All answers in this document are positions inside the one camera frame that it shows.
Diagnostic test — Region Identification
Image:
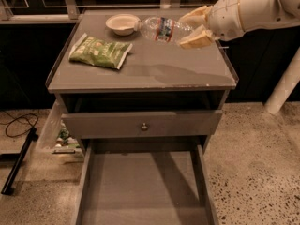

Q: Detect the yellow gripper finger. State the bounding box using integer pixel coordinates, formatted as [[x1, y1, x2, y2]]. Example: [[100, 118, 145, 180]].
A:
[[179, 25, 215, 49], [179, 6, 212, 29]]

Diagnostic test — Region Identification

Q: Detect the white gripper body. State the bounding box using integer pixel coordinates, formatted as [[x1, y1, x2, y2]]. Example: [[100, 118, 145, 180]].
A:
[[207, 0, 245, 41]]

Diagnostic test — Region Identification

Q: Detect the clear plastic water bottle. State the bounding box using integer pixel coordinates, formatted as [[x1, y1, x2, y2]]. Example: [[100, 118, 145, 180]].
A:
[[134, 17, 194, 44]]

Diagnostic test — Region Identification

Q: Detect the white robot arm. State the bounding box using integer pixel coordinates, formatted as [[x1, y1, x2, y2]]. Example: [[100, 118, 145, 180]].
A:
[[179, 0, 300, 49]]

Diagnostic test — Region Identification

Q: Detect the grey top drawer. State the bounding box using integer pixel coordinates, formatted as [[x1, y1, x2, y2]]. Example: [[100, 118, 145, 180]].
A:
[[62, 110, 222, 139]]

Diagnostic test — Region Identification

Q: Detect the grey drawer cabinet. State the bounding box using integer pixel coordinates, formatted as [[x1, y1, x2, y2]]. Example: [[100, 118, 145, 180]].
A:
[[47, 10, 238, 147]]

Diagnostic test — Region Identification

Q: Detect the round metal drawer knob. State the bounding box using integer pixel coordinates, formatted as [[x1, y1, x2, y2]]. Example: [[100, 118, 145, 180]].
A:
[[141, 123, 149, 131]]

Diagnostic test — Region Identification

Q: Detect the grey open middle drawer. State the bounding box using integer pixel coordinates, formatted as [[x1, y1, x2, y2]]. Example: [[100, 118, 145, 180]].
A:
[[71, 141, 219, 225]]

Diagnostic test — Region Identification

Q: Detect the white paper bowl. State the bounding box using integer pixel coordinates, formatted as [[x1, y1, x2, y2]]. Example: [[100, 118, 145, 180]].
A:
[[106, 14, 140, 36]]

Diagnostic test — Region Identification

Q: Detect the white pole leg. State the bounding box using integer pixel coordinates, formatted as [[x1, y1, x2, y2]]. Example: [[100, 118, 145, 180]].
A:
[[264, 48, 300, 114]]

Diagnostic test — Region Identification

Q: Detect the green chip bag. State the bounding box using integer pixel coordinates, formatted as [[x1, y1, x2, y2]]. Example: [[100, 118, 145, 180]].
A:
[[68, 33, 133, 70]]

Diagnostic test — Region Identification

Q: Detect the clear plastic storage bin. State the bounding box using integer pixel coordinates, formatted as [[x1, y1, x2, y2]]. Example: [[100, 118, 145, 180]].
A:
[[37, 101, 82, 155]]

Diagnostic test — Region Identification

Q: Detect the black metal floor bar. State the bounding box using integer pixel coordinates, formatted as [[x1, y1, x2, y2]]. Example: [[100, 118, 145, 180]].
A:
[[1, 127, 38, 195]]

